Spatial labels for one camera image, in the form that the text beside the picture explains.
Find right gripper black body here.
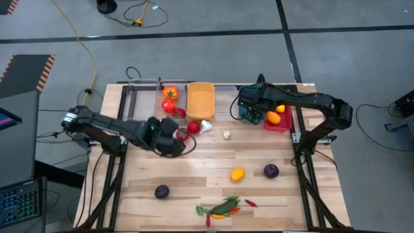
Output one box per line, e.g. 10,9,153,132
238,84,271,126

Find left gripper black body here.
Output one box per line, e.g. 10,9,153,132
145,116,187,159

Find orange fruit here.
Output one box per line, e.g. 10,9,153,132
266,111,282,126

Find red bell pepper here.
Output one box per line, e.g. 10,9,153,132
161,98,177,114

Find white garlic bulb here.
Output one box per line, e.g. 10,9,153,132
199,120,213,135

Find orange bell pepper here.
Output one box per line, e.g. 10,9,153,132
162,85,179,101

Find dark purple round vegetable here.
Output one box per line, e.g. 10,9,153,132
154,184,170,200
263,163,280,179

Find yellow-orange lemon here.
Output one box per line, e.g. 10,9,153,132
230,167,246,183

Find dark green cucumber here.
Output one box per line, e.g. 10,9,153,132
209,199,241,216

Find teal plastic basket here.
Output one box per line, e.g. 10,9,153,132
238,85,267,125

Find frosted plastic bin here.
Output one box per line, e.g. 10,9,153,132
213,85,239,122

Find clear plastic bin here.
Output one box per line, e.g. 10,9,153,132
157,79,188,126
127,78,160,124

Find red plastic basket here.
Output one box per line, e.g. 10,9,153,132
264,94,294,133

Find yellow plastic basket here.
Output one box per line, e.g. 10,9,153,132
186,82,215,122

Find black round stand base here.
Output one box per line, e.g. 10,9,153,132
96,0,118,15

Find black equipment box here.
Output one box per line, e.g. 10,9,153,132
393,89,414,118

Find black hazard-striped mat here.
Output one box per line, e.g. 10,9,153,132
0,54,56,100
0,0,19,16

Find backlit keyboard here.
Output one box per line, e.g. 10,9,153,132
0,186,43,227

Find black aluminium table frame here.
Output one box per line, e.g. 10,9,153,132
73,80,352,233

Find black floor cable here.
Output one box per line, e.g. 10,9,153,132
103,0,169,29

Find yellow cord with plug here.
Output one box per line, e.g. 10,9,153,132
132,0,150,27

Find yellow power cord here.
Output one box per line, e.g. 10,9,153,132
51,0,98,104

